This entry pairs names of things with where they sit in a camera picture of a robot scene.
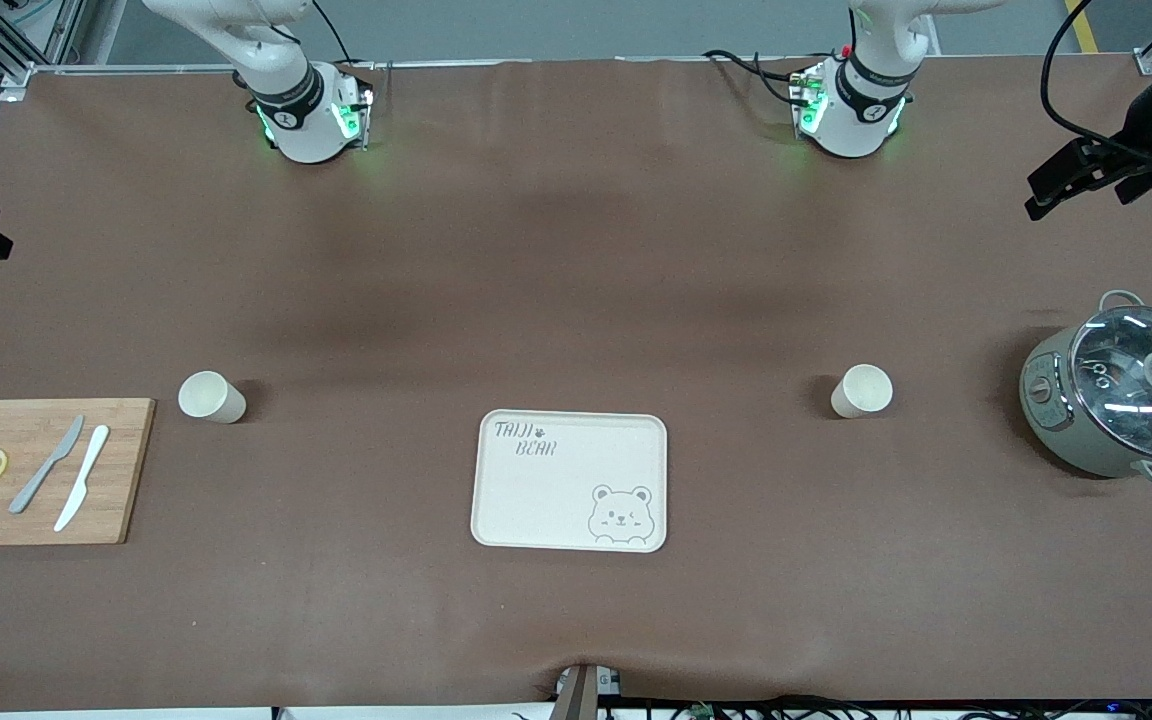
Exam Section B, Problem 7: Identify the black base cable bundle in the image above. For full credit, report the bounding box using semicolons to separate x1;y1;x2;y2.
701;48;807;106

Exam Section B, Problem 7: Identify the white plastic knife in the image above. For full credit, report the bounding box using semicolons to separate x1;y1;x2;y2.
53;425;111;533

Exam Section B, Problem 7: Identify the white plastic cup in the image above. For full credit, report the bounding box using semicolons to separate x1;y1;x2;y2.
177;370;247;425
830;364;894;419

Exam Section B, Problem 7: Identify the cream bear print tray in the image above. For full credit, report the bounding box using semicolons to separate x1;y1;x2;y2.
470;409;669;554

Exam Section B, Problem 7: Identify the bamboo cutting board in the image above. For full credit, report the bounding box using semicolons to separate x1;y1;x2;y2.
0;398;157;547

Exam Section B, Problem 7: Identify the green electric cooking pot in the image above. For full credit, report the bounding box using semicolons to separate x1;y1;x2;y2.
1019;290;1152;489

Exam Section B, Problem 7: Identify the grey plastic knife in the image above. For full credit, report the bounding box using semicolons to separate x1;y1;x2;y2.
8;415;86;515

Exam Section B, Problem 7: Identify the glass pot lid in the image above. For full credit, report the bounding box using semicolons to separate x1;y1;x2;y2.
1069;305;1152;461

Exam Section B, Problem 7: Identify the thin black base cable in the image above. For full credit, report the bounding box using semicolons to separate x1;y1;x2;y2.
311;0;382;71

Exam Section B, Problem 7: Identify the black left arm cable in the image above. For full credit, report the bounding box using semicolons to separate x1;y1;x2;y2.
1039;0;1137;161

